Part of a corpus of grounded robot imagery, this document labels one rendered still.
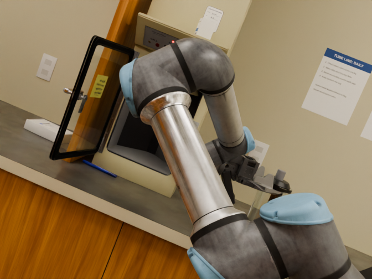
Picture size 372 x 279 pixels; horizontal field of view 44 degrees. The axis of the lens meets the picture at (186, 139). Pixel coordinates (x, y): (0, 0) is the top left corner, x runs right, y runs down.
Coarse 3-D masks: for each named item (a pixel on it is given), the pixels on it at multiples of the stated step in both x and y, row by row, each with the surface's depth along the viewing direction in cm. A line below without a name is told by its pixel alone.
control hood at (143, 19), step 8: (144, 16) 151; (144, 24) 154; (152, 24) 153; (160, 24) 151; (168, 24) 151; (136, 32) 158; (168, 32) 153; (176, 32) 151; (184, 32) 150; (136, 40) 161; (208, 40) 150; (224, 48) 149
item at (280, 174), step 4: (280, 172) 147; (284, 172) 147; (276, 176) 148; (280, 176) 147; (284, 176) 148; (276, 180) 145; (280, 180) 147; (284, 180) 150; (276, 184) 145; (280, 184) 145; (284, 184) 145; (288, 184) 147; (288, 188) 146
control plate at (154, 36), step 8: (144, 32) 156; (152, 32) 155; (160, 32) 154; (144, 40) 159; (152, 40) 158; (160, 40) 156; (168, 40) 155; (176, 40) 154; (152, 48) 160; (160, 48) 159
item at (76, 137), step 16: (96, 48) 138; (96, 64) 142; (112, 64) 151; (96, 80) 146; (112, 80) 156; (96, 96) 150; (112, 96) 161; (96, 112) 155; (80, 128) 149; (96, 128) 160; (64, 144) 144; (80, 144) 154; (96, 144) 165
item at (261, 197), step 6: (276, 186) 144; (258, 192) 149; (264, 192) 146; (282, 192) 144; (258, 198) 148; (264, 198) 146; (270, 198) 145; (252, 204) 150; (258, 204) 147; (252, 210) 148; (258, 210) 147; (252, 216) 148; (258, 216) 147
